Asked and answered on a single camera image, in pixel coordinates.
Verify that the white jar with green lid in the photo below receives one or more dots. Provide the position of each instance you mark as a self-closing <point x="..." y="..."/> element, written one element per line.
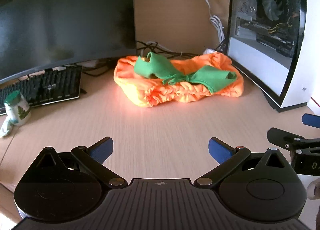
<point x="18" y="110"/>

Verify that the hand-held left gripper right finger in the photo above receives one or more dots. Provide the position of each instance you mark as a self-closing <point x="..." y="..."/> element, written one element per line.
<point x="220" y="151"/>

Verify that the orange and green pumpkin costume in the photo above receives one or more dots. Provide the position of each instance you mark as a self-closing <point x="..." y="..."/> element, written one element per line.
<point x="155" y="95"/>

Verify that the curved black monitor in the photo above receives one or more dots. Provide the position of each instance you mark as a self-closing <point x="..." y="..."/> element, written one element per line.
<point x="62" y="20"/>

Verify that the white lace cloth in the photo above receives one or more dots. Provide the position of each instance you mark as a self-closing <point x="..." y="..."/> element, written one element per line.
<point x="209" y="51"/>

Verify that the black keyboard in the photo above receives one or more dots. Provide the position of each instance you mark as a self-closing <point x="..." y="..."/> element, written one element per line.
<point x="47" y="87"/>

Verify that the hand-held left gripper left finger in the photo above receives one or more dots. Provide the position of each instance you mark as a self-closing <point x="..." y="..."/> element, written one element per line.
<point x="102" y="149"/>

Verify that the person's right hand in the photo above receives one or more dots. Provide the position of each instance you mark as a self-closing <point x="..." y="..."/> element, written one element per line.
<point x="314" y="191"/>

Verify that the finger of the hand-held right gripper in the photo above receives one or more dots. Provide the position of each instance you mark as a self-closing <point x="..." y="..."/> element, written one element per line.
<point x="282" y="135"/>
<point x="311" y="120"/>

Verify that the small white sock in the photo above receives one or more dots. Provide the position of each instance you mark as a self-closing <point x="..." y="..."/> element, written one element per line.
<point x="6" y="128"/>

